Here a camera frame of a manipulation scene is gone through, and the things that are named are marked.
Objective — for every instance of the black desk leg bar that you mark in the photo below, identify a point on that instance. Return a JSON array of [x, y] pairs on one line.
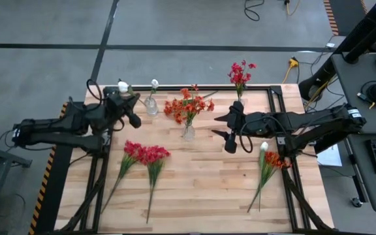
[[325, 147]]

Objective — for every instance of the black caster wheel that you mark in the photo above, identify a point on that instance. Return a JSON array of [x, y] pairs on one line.
[[356, 202]]

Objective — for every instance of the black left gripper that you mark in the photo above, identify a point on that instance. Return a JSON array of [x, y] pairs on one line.
[[116, 107]]

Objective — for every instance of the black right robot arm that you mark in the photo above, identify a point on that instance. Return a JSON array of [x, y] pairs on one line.
[[305, 122]]

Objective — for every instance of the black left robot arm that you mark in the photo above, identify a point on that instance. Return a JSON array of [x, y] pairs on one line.
[[60, 125]]

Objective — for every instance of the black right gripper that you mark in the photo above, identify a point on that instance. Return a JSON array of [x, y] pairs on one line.
[[240, 124]]

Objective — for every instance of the grey desk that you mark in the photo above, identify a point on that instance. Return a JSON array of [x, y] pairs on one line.
[[364, 189], [354, 85]]

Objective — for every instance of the black tower fan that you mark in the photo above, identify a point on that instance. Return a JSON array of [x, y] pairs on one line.
[[364, 24]]

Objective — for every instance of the clear faceted glass vase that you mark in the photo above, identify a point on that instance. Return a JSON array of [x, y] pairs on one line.
[[188, 134]]

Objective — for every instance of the black base plate hazard stripe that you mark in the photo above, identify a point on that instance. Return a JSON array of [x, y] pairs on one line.
[[60, 182]]

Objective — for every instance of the clear glass bottle vase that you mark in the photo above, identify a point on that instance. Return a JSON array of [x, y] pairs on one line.
[[151, 109]]

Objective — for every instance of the orange black hazard strip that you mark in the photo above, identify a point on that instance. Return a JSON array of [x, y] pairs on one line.
[[331, 18]]

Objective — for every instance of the white power adapter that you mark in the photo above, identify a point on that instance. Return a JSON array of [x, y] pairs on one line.
[[330, 45]]

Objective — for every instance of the white paper sheet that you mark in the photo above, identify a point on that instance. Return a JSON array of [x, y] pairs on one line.
[[330, 158]]

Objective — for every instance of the black metal table frame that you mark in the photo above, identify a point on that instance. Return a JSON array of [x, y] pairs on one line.
[[168, 87]]

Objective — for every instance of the clear diamond-pattern glass vase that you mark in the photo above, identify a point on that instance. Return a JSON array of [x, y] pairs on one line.
[[241, 101]]

